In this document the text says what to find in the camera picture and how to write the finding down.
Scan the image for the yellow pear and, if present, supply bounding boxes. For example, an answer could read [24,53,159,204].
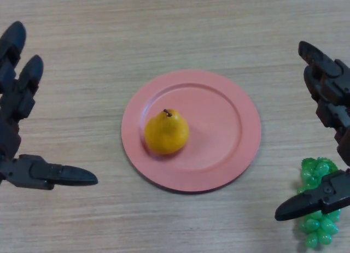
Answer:
[144,108,190,155]

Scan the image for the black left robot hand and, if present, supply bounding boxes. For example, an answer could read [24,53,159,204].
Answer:
[0,20,98,191]

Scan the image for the green grape bunch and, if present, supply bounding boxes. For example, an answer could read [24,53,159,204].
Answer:
[296,157,341,250]

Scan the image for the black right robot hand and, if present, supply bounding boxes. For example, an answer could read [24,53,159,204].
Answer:
[275,40,350,222]

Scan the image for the pink round plate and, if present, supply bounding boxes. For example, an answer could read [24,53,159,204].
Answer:
[121,69,262,193]

